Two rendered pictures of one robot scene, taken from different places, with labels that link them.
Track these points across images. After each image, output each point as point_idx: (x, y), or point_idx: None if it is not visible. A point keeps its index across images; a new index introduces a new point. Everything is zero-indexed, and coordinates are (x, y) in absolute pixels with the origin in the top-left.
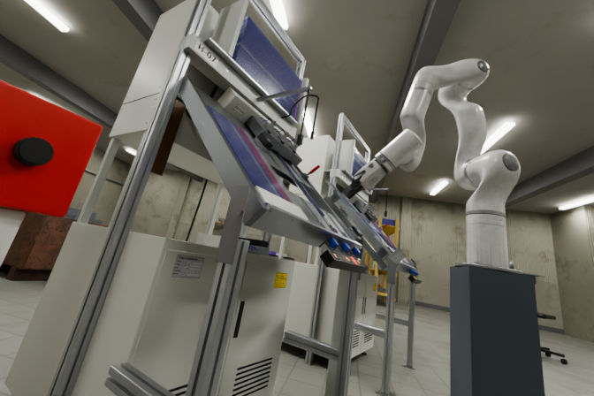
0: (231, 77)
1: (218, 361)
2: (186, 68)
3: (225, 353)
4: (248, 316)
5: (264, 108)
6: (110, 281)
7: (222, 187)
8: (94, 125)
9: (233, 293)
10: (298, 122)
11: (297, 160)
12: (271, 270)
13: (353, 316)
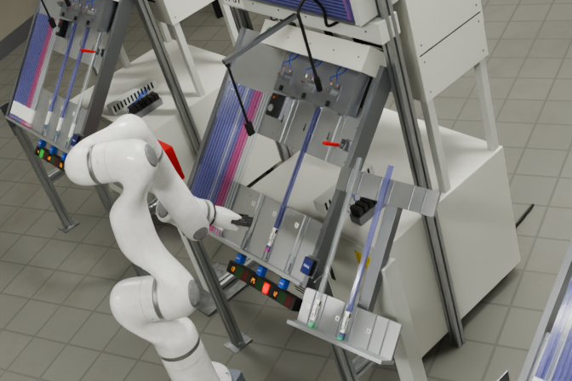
0: (259, 7)
1: (203, 272)
2: (239, 18)
3: (330, 284)
4: (339, 271)
5: (309, 21)
6: None
7: (476, 65)
8: None
9: (193, 248)
10: (356, 24)
11: (341, 113)
12: (346, 245)
13: (332, 347)
